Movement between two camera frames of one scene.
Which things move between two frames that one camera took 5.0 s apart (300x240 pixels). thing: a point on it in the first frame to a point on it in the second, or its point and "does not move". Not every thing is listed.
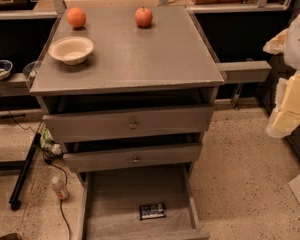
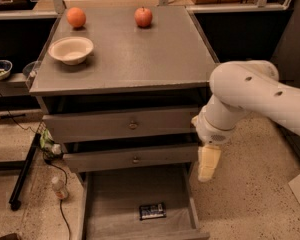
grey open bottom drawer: x=109 y=204 does not move
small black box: x=152 y=211 does not move
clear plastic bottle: x=59 y=187 does not move
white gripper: x=298 y=45 to x=210 y=133
